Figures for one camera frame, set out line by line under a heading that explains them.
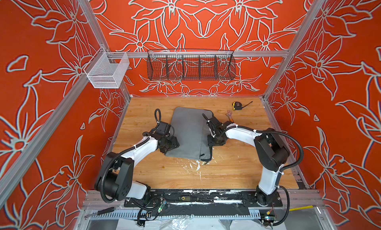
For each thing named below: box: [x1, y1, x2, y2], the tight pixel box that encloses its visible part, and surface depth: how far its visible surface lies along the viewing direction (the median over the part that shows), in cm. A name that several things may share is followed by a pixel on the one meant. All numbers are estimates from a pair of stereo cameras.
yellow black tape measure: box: [232, 101, 254, 111], surface depth 112 cm
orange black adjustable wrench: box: [225, 109, 235, 123], surface depth 109 cm
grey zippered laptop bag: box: [165, 106, 214, 162], surface depth 92 cm
